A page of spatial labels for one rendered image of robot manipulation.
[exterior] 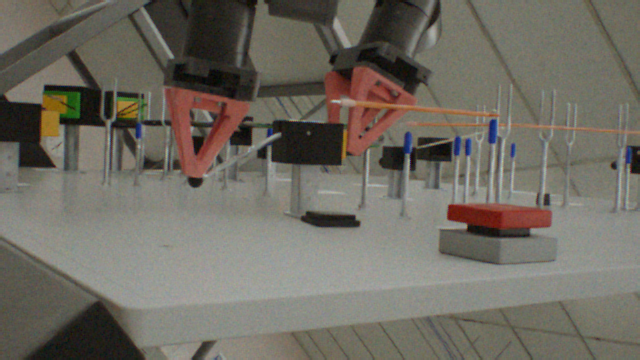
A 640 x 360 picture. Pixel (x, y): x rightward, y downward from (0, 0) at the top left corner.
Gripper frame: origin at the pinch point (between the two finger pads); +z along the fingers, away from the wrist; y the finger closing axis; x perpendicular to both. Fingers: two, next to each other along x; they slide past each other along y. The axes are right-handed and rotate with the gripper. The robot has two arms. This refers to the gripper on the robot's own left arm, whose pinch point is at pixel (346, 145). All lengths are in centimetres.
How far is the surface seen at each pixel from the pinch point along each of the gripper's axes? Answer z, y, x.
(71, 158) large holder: 9, 70, 12
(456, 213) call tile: 5.8, -23.9, 2.5
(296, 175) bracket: 4.9, -0.1, 3.6
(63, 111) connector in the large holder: 3, 62, 17
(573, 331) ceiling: -27, 274, -333
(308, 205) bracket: 7.0, -0.9, 1.6
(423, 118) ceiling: -104, 303, -193
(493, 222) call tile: 5.9, -27.2, 2.0
